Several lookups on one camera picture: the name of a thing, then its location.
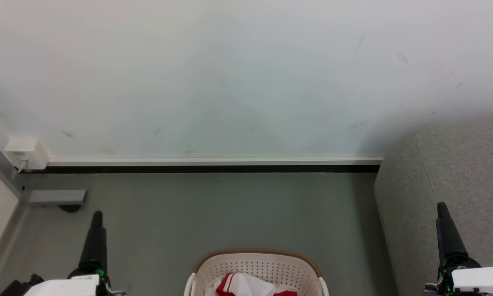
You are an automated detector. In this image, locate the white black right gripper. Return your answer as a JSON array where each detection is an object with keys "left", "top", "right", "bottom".
[{"left": 426, "top": 202, "right": 493, "bottom": 296}]

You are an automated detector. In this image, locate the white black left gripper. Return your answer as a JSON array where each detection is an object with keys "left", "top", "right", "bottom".
[{"left": 24, "top": 211, "right": 126, "bottom": 296}]

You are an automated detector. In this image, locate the red jersey with lettering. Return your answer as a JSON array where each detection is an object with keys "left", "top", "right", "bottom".
[{"left": 214, "top": 272, "right": 277, "bottom": 296}]

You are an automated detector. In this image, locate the grey fabric sofa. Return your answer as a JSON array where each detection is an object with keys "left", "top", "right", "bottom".
[{"left": 374, "top": 120, "right": 493, "bottom": 296}]

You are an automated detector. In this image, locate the white and black baseboard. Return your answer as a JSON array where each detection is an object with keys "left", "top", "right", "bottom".
[{"left": 20, "top": 156, "right": 384, "bottom": 173}]

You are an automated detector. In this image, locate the cream perforated laundry basket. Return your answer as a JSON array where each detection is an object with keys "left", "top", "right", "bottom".
[{"left": 184, "top": 248, "right": 330, "bottom": 296}]

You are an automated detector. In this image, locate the grey metal floor bracket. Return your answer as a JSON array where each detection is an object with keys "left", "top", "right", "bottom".
[{"left": 26, "top": 189, "right": 87, "bottom": 213}]

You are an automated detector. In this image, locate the white wall socket box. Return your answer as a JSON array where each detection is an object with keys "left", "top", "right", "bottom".
[{"left": 5, "top": 138, "right": 49, "bottom": 171}]

